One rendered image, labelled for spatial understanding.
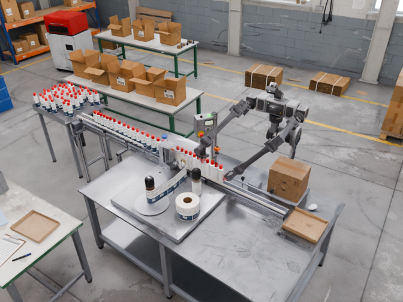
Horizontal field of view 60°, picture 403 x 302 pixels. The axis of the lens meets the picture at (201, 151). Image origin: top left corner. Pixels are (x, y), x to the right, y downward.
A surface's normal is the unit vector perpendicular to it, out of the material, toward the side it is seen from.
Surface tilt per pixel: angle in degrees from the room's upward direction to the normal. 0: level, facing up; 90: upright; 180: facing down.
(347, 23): 90
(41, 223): 0
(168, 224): 0
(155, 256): 0
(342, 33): 90
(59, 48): 90
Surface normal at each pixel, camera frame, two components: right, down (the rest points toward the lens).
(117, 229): -0.01, -0.82
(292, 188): -0.56, 0.48
